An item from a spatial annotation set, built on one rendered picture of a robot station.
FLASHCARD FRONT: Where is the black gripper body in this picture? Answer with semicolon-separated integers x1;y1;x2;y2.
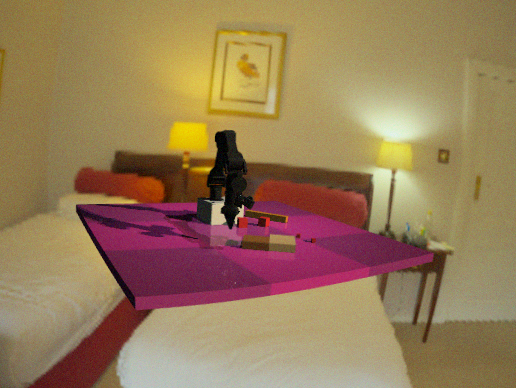
220;189;242;215

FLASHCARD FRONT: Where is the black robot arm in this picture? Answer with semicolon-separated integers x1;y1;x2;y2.
207;130;255;210

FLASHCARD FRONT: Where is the orange square block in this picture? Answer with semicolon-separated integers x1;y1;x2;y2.
242;235;270;251

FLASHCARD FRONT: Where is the orange long rectangular bar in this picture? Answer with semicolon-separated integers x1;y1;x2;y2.
245;210;288;223

